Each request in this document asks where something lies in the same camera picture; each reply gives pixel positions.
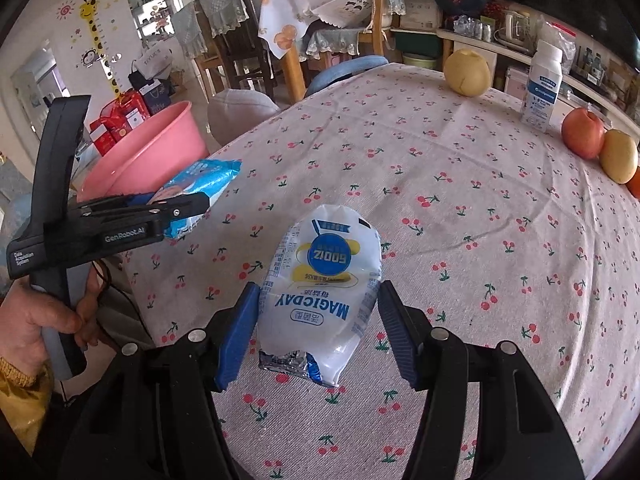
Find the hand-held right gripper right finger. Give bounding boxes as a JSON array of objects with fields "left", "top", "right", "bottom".
[{"left": 378, "top": 280, "right": 586, "bottom": 480}]

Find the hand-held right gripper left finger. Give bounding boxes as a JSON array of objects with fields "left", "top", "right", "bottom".
[{"left": 57, "top": 282, "right": 261, "bottom": 480}]

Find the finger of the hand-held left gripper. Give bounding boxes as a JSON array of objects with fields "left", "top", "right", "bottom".
[{"left": 74, "top": 191, "right": 212, "bottom": 256}]

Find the pink plastic basin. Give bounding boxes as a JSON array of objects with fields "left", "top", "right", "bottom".
[{"left": 76, "top": 100, "right": 211, "bottom": 205}]

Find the blue white snack wrapper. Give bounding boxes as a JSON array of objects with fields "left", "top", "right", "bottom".
[{"left": 151, "top": 158, "right": 244, "bottom": 241}]

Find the person's left forearm yellow sleeve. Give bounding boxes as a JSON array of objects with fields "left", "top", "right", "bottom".
[{"left": 0, "top": 355, "right": 57, "bottom": 457}]

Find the green trash bin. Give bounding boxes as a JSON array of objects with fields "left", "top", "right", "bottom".
[{"left": 401, "top": 50, "right": 439, "bottom": 69}]

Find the person's left hand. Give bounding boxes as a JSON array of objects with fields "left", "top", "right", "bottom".
[{"left": 0, "top": 272, "right": 107, "bottom": 367}]

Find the red gift box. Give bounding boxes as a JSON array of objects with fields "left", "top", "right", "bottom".
[
  {"left": 89, "top": 114, "right": 127, "bottom": 157},
  {"left": 102, "top": 88, "right": 152, "bottom": 132}
]

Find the black bag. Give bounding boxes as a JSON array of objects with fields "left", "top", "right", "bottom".
[{"left": 126, "top": 71, "right": 177, "bottom": 112}]

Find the giraffe height chart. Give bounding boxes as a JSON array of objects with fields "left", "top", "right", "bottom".
[{"left": 76, "top": 0, "right": 127, "bottom": 107}]

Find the grey stool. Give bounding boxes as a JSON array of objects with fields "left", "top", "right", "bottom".
[{"left": 207, "top": 88, "right": 282, "bottom": 147}]

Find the wooden chair striped cover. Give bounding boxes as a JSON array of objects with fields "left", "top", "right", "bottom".
[{"left": 171, "top": 1, "right": 212, "bottom": 102}]

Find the dark wooden chair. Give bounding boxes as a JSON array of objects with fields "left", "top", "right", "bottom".
[{"left": 196, "top": 0, "right": 274, "bottom": 101}]

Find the white orange print tablecloth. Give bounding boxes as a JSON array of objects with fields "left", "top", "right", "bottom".
[{"left": 257, "top": 0, "right": 314, "bottom": 59}]

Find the blue cushion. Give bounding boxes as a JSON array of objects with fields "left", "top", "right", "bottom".
[{"left": 304, "top": 55, "right": 391, "bottom": 97}]

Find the red apple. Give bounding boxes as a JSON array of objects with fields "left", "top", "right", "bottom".
[{"left": 560, "top": 107, "right": 606, "bottom": 161}]

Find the small yellow pear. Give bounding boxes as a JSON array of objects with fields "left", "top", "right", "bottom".
[{"left": 443, "top": 48, "right": 492, "bottom": 97}]

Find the white plastic bottle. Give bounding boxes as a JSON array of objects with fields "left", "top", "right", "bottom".
[{"left": 520, "top": 39, "right": 565, "bottom": 134}]

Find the cream television cabinet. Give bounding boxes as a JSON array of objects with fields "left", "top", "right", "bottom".
[{"left": 390, "top": 24, "right": 640, "bottom": 127}]

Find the group of silver cans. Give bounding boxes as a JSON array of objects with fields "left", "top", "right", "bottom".
[{"left": 451, "top": 14, "right": 497, "bottom": 42}]

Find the wooden chair lace cover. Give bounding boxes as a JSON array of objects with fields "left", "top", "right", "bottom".
[{"left": 300, "top": 0, "right": 407, "bottom": 63}]

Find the glass kettle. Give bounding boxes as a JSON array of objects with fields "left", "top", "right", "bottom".
[{"left": 494, "top": 6, "right": 534, "bottom": 52}]

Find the clear plastic bag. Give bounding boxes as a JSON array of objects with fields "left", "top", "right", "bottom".
[{"left": 541, "top": 19, "right": 577, "bottom": 67}]

